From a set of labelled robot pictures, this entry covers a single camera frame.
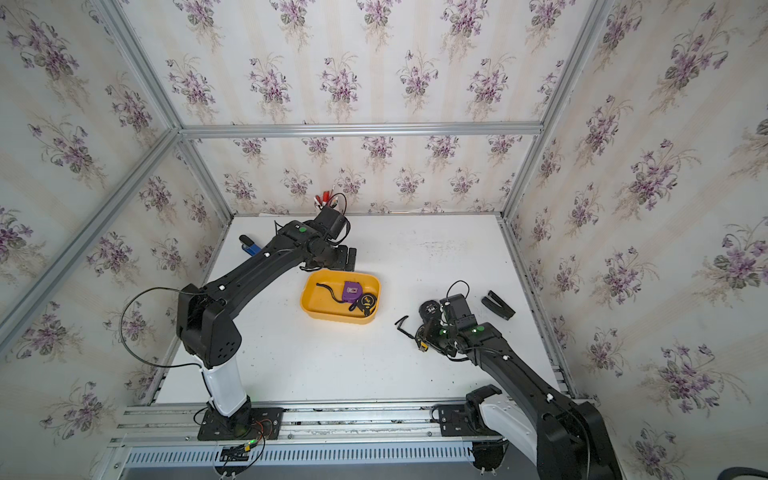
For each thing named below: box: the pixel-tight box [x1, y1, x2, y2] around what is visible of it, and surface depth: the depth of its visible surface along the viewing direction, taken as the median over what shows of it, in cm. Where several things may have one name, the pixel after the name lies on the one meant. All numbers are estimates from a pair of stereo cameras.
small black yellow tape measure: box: [348, 293, 377, 317], surface depth 94 cm
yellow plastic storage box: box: [300, 269, 381, 325], surface depth 96 cm
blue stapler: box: [239, 234, 262, 256], surface depth 109 cm
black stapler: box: [481, 290, 516, 321], surface depth 95 cm
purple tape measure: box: [342, 281, 363, 304], surface depth 97 cm
